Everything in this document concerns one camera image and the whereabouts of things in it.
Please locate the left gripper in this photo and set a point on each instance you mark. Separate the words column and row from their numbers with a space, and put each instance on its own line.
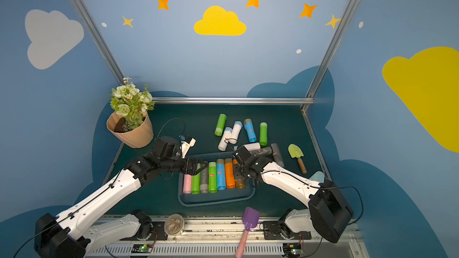
column 188, row 165

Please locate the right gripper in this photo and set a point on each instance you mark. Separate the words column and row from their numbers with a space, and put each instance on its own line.
column 242, row 164

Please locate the grey trash bag roll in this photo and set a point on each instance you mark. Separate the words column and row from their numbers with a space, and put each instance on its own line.
column 204, row 181
column 276, row 154
column 262, row 152

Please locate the green trash bag roll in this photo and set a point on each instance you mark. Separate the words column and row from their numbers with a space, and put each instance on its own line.
column 195, row 184
column 263, row 134
column 220, row 126
column 212, row 177

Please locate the pink trash bag roll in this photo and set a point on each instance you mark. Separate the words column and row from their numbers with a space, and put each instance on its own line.
column 187, row 184

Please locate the orange trash bag roll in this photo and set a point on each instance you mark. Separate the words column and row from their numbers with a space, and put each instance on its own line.
column 229, row 174
column 239, row 179

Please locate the blue trash bag roll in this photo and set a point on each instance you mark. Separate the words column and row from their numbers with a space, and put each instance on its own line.
column 248, row 125
column 221, row 181

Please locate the dark teal storage box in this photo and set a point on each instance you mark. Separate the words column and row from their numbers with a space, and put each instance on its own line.
column 214, row 195

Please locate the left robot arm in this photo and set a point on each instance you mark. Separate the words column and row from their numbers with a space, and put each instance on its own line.
column 72, row 234

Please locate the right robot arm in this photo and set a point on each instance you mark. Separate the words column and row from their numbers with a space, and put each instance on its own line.
column 328, row 212

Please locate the white roll lying flat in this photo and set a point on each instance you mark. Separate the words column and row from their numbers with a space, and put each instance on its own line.
column 250, row 147

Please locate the white trash bag roll left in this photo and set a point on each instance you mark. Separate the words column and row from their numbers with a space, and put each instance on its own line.
column 224, row 139

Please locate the white trash bag roll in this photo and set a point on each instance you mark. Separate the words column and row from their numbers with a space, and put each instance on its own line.
column 224, row 139
column 235, row 132

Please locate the white trash bag roll right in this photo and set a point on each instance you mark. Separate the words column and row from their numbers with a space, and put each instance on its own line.
column 235, row 132

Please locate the green toy trowel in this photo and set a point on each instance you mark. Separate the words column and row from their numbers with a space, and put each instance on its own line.
column 296, row 152

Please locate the purple toy shovel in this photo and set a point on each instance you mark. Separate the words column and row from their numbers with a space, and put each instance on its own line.
column 250, row 220

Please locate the clear plastic lidded cup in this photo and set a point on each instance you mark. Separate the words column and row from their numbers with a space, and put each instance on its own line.
column 174, row 225

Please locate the light blue toy spade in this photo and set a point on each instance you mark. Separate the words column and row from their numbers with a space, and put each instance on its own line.
column 318, row 176

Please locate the flower pot with plant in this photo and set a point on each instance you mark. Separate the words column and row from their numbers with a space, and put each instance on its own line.
column 129, row 121

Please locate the right controller board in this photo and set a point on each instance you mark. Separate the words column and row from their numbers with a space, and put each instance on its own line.
column 292, row 251

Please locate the controller board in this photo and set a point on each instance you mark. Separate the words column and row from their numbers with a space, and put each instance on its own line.
column 292, row 251
column 142, row 249

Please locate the left controller board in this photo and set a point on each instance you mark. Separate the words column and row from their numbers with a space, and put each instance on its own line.
column 142, row 249

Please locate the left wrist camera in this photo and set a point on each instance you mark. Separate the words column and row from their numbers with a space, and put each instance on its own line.
column 187, row 142

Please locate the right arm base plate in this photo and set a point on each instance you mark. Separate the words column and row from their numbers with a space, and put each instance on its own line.
column 275, row 230

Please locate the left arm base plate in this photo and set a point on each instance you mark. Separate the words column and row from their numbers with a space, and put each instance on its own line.
column 152, row 231

